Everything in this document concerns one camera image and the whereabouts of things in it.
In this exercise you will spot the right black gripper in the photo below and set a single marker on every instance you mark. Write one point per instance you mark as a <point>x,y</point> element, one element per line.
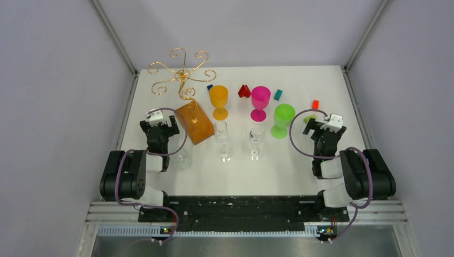
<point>313,125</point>

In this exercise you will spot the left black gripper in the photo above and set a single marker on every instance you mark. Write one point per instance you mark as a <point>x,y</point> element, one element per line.
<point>174,128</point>

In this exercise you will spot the clear short wine glass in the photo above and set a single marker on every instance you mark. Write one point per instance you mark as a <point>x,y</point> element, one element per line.
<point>182,160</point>

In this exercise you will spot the green plastic goblet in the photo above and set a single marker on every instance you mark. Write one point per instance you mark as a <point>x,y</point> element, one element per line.
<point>283,116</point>

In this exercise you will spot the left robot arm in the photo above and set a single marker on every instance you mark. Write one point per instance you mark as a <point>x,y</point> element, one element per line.
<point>125,173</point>

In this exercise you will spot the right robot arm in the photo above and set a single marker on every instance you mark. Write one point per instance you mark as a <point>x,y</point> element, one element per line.
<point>359,172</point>

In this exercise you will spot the clear tall flute glass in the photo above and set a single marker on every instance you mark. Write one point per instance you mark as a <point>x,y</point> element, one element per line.
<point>223,150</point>

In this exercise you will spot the clear stemmed wine glass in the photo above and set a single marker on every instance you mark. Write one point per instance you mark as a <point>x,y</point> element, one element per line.
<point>256,137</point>

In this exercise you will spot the lime green block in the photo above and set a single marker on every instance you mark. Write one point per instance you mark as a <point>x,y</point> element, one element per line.
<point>308,118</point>

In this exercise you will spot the orange-red block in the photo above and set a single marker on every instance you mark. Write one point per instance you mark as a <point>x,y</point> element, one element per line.
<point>315,104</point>

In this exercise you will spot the teal block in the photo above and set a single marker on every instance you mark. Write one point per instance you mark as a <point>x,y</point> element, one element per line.
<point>278,95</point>

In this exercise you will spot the orange plastic goblet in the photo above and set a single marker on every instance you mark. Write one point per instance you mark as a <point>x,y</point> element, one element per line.
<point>219,98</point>

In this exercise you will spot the pink plastic goblet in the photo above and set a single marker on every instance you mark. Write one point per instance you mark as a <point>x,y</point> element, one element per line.
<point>260,97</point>

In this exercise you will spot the red block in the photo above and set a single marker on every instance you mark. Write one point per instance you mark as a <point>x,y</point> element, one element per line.
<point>244,91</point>

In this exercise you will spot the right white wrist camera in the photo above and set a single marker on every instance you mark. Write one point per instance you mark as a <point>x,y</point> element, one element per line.
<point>333,123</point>

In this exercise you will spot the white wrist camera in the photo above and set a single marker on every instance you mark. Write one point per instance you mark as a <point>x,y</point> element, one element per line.
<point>333,123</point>
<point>154,117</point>

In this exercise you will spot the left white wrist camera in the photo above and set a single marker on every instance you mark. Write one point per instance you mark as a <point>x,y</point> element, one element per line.
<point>154,117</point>

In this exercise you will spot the gold wire wine glass rack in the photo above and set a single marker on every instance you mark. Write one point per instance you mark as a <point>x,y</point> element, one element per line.
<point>199,127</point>

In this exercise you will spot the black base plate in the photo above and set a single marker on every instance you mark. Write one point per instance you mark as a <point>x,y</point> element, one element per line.
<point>243,213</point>

